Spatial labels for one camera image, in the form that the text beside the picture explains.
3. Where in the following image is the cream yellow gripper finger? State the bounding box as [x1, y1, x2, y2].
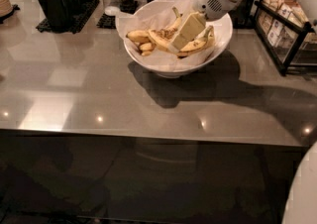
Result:
[168, 12, 206, 54]

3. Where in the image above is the back left yellow banana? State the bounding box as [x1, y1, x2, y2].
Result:
[126, 7, 181, 43]

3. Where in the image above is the front long yellow banana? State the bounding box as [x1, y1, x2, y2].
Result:
[149, 26, 215, 57]

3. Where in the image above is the white ceramic bowl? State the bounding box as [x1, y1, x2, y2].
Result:
[122, 0, 234, 79]

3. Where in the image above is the small banana piece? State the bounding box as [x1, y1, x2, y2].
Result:
[139, 43, 156, 56]

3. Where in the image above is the small black rubber mat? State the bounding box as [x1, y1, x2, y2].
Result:
[97, 14, 116, 29]

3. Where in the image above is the black rubber mat left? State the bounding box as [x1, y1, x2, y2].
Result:
[36, 0, 100, 34]

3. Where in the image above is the stack of paper cups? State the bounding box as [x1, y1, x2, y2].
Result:
[0, 0, 13, 17]

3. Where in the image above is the black wire condiment rack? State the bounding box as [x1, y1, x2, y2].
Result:
[254, 0, 317, 75]

